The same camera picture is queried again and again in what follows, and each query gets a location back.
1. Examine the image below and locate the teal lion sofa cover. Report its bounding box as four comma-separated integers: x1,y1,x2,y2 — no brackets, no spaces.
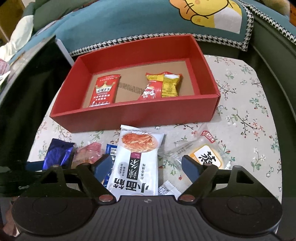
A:
16,1,253,56

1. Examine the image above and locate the pink clear snack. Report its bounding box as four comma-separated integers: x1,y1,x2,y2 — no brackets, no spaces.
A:
71,142,102,169

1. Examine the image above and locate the red yellow snack packet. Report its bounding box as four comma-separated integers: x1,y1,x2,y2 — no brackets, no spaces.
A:
139,72,183,100

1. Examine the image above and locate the clear yellow pastry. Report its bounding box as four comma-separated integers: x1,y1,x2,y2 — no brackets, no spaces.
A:
164,123,231,170

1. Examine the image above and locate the floral tablecloth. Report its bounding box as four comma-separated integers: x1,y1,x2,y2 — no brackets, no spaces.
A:
28,55,282,202

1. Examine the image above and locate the blue foil snack packet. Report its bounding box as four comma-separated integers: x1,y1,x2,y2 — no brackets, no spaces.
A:
42,138,75,170

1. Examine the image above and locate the white cloth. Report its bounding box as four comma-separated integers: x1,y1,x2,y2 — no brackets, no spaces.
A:
0,15,34,62

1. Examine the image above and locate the dark green sofa cushion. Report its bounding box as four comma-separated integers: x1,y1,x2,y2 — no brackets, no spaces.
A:
23,0,95,33

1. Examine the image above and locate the red crown snack packet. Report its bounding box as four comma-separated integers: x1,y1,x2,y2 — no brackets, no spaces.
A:
89,74,121,107

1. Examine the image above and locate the white noodle snack packet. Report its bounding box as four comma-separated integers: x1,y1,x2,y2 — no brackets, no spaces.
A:
107,125,165,200

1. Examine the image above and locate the blue white candy packet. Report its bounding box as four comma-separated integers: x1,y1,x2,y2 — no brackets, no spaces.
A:
101,143,117,186

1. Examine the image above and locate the red cardboard box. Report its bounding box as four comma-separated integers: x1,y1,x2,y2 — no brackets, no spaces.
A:
50,35,221,133

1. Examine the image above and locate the small white sachet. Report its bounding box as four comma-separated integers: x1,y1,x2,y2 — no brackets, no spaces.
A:
158,180,181,199

